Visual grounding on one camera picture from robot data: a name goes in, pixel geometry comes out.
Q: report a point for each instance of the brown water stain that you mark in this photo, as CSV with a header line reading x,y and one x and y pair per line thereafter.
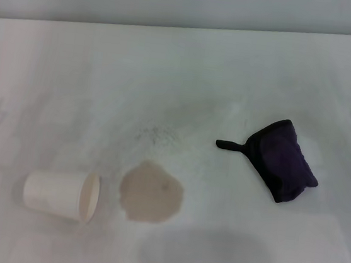
x,y
151,193

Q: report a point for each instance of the white paper cup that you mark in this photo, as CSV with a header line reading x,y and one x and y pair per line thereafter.
x,y
53,191

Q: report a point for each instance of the purple rag with black trim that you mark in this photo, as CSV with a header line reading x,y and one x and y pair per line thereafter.
x,y
281,161

